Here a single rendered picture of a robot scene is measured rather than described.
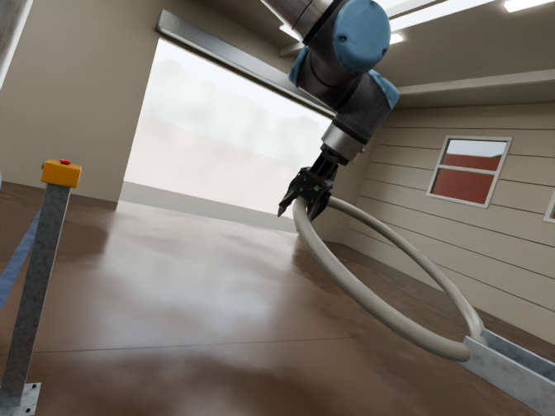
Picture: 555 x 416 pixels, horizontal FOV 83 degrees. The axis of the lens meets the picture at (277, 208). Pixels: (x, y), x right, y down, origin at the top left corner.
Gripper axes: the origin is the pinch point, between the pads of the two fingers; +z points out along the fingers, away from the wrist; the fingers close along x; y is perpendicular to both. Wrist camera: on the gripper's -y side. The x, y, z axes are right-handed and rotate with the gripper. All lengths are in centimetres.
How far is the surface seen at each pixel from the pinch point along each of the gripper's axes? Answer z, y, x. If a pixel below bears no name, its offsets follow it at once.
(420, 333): -7.3, 23.1, 30.3
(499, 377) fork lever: -8.2, 19.4, 44.0
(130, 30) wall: 56, -378, -474
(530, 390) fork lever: -10, 21, 47
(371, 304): -6.6, 24.5, 21.8
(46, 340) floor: 165, -30, -82
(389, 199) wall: 96, -779, 61
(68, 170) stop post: 47, -13, -86
